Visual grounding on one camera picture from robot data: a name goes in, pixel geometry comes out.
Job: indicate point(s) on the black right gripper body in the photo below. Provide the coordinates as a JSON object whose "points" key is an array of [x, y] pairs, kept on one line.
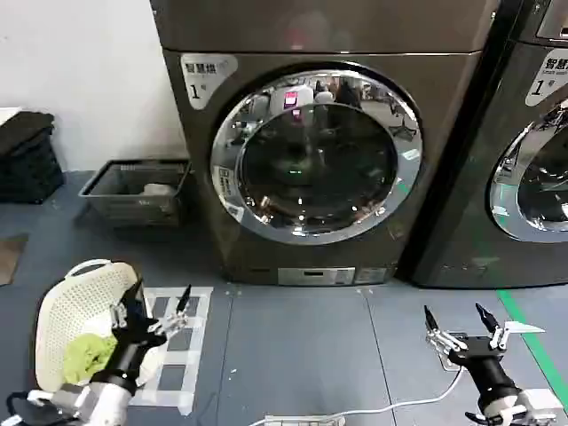
{"points": [[486, 361]]}

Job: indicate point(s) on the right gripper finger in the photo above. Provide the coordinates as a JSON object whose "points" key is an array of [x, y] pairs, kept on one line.
{"points": [[441, 339], [497, 337]]}

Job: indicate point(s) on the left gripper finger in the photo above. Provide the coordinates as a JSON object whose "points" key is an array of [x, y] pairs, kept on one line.
{"points": [[126, 308], [174, 320]]}

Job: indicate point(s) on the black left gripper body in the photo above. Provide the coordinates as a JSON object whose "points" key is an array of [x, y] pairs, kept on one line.
{"points": [[133, 350]]}

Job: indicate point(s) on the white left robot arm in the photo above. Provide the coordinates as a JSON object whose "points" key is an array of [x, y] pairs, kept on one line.
{"points": [[95, 404]]}

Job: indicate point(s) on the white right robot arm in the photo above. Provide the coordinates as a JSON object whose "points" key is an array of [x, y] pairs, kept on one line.
{"points": [[519, 408]]}

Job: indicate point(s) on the green cloth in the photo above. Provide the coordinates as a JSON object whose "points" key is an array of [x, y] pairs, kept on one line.
{"points": [[86, 355]]}

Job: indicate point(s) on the green floor tape line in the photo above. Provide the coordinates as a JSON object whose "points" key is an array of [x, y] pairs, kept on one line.
{"points": [[543, 350]]}

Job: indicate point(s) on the white perforated laundry basket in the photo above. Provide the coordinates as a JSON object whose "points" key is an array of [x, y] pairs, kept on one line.
{"points": [[71, 302]]}

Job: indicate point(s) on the grey dryer with sticker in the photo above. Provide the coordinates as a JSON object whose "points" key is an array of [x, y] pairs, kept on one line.
{"points": [[532, 266]]}

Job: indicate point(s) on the grey mesh floor basket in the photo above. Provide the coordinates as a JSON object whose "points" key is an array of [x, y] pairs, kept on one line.
{"points": [[128, 208]]}

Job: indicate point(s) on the white item in grey basket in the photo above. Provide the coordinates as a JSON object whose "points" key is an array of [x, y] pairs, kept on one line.
{"points": [[157, 189]]}

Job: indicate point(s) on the brown floor mat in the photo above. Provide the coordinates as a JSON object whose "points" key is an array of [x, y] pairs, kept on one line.
{"points": [[11, 262]]}

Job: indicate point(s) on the round chrome dryer door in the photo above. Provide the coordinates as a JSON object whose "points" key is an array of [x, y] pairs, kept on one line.
{"points": [[546, 195]]}

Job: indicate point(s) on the white power strip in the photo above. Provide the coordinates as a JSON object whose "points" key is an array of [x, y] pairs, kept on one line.
{"points": [[304, 420]]}

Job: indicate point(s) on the black stacked crates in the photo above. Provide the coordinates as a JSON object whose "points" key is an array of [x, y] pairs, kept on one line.
{"points": [[26, 164]]}

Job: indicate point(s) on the round glass dryer door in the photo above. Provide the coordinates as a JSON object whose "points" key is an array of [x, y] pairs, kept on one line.
{"points": [[319, 173]]}

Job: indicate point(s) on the grey dryer with control panel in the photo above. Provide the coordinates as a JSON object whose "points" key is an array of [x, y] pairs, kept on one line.
{"points": [[310, 31]]}

